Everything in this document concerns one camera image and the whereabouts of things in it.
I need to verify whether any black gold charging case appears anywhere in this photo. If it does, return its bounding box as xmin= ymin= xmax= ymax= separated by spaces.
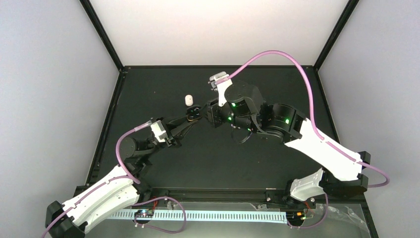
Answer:
xmin=186 ymin=105 xmax=202 ymax=122

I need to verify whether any white earbud case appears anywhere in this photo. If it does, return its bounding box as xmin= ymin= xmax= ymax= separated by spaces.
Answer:
xmin=184 ymin=95 xmax=194 ymax=107

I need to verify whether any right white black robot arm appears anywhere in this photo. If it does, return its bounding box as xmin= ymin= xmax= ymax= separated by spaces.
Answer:
xmin=205 ymin=79 xmax=370 ymax=208

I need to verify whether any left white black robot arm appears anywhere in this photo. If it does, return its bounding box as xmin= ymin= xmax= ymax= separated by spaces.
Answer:
xmin=41 ymin=114 xmax=201 ymax=238

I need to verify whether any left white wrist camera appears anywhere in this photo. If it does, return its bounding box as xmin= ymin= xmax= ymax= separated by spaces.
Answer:
xmin=150 ymin=120 xmax=167 ymax=143

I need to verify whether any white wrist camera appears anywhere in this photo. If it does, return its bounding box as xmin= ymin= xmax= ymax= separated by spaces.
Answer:
xmin=208 ymin=71 xmax=232 ymax=107
xmin=150 ymin=120 xmax=167 ymax=143

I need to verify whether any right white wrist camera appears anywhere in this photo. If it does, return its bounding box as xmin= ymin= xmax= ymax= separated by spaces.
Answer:
xmin=208 ymin=71 xmax=232 ymax=107

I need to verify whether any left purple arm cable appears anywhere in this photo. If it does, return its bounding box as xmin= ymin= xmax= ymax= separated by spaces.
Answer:
xmin=41 ymin=120 xmax=153 ymax=238

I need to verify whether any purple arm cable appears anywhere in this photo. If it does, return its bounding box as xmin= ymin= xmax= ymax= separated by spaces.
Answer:
xmin=41 ymin=120 xmax=153 ymax=238
xmin=214 ymin=50 xmax=391 ymax=188

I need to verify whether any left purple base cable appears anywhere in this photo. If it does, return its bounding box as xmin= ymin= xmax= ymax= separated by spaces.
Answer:
xmin=128 ymin=195 xmax=188 ymax=235

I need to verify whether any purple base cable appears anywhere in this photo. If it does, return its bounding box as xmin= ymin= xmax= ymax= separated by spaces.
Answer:
xmin=128 ymin=195 xmax=188 ymax=235
xmin=286 ymin=193 xmax=330 ymax=230

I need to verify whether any white slotted cable duct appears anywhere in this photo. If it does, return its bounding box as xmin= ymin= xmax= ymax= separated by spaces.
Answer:
xmin=109 ymin=209 xmax=287 ymax=224

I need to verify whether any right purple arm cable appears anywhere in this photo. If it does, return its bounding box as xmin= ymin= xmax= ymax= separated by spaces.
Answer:
xmin=214 ymin=50 xmax=391 ymax=188

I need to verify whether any black mounting rail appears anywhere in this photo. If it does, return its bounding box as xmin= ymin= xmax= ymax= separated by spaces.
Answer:
xmin=72 ymin=185 xmax=365 ymax=211

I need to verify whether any left black corner post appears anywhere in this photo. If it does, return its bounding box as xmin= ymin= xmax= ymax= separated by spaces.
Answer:
xmin=79 ymin=0 xmax=124 ymax=71

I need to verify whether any black corner post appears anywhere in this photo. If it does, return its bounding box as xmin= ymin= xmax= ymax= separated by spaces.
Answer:
xmin=314 ymin=0 xmax=359 ymax=71
xmin=79 ymin=0 xmax=124 ymax=71

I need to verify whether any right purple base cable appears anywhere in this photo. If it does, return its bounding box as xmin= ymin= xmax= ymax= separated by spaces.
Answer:
xmin=286 ymin=193 xmax=330 ymax=230

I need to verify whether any right black corner post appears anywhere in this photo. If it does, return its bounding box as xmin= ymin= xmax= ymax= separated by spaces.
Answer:
xmin=314 ymin=0 xmax=359 ymax=71

